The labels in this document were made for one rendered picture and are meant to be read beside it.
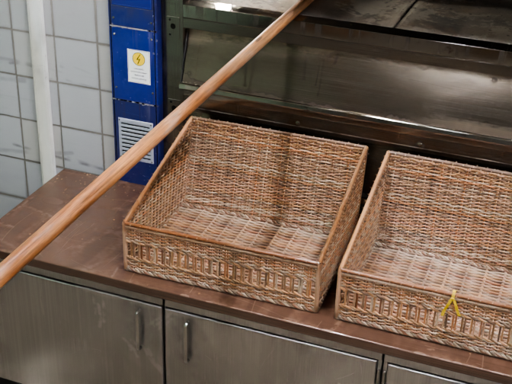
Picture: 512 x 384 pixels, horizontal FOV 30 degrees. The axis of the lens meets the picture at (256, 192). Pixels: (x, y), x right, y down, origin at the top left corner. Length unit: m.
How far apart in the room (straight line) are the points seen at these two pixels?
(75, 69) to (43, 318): 0.79
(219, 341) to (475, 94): 0.95
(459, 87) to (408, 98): 0.14
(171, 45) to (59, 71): 0.42
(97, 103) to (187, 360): 0.91
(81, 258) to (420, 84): 1.05
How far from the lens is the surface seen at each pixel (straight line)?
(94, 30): 2.95
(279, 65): 2.73
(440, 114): 2.63
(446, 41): 2.58
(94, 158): 3.13
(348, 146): 2.71
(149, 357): 2.68
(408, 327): 2.38
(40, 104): 3.13
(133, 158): 1.81
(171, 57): 2.85
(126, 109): 2.95
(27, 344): 2.89
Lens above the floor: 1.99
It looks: 28 degrees down
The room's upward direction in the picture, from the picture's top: 2 degrees clockwise
